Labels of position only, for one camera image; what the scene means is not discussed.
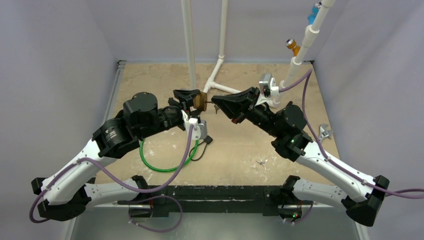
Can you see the padlock key set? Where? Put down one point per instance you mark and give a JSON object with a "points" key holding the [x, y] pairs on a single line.
{"points": [[216, 108]]}

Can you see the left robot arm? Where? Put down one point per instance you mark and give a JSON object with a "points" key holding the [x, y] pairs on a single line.
{"points": [[69, 192]]}

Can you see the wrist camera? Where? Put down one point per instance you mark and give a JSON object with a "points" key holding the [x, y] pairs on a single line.
{"points": [[268, 89], [196, 129]]}

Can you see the black cable loop lock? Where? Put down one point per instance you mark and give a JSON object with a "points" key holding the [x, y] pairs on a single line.
{"points": [[200, 146]]}

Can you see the orange valve fitting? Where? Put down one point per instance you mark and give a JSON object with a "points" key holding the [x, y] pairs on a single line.
{"points": [[292, 45]]}

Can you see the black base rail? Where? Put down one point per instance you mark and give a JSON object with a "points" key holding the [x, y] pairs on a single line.
{"points": [[268, 200]]}

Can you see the blue valve fitting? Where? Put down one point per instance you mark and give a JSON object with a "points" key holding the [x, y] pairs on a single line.
{"points": [[314, 12]]}

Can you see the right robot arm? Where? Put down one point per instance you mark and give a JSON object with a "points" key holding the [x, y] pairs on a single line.
{"points": [[359, 194]]}

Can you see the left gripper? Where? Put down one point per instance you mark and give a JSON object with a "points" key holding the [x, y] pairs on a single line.
{"points": [[188, 97]]}

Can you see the brass padlock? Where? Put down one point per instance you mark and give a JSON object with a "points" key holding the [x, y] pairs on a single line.
{"points": [[200, 102]]}

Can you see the green cable lock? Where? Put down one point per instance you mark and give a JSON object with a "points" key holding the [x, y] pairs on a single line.
{"points": [[170, 163]]}

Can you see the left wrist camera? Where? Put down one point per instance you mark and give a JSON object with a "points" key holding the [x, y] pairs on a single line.
{"points": [[196, 129]]}

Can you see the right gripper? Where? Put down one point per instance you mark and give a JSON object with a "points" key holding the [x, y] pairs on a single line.
{"points": [[247, 104]]}

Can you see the adjustable wrench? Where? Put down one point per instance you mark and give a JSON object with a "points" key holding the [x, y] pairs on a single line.
{"points": [[325, 132]]}

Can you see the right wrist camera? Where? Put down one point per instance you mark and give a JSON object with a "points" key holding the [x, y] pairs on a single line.
{"points": [[268, 89]]}

